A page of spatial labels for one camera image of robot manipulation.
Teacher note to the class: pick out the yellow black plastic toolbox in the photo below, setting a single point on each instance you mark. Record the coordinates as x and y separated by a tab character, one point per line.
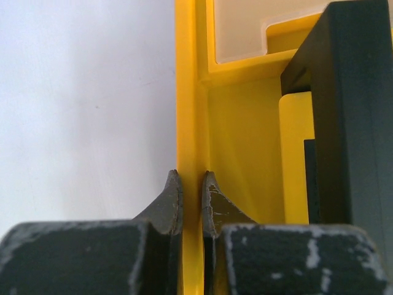
289	104

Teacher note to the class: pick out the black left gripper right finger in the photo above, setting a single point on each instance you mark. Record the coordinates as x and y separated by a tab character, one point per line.
242	256

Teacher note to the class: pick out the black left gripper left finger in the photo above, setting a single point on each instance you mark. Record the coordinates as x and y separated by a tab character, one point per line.
130	256

